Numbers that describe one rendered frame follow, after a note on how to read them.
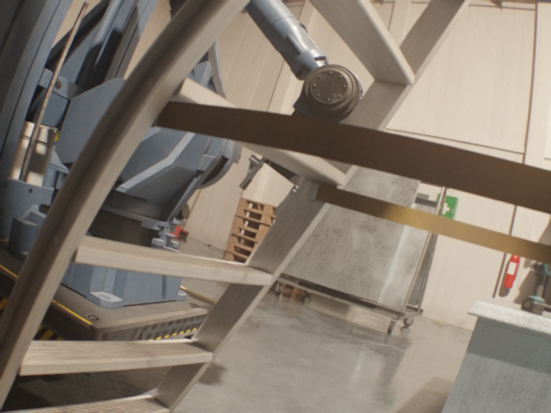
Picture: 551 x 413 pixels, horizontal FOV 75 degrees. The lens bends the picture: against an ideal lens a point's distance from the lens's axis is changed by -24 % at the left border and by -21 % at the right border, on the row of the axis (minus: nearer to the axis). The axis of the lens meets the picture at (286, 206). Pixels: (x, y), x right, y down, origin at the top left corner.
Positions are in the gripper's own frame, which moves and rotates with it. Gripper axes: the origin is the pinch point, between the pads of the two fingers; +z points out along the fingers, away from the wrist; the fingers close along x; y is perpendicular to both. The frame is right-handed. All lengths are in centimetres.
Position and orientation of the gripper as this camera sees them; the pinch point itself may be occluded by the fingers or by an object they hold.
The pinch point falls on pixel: (262, 196)
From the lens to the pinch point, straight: 132.2
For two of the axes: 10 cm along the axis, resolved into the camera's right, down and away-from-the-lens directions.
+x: 7.6, 5.9, -2.8
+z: -6.0, 8.0, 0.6
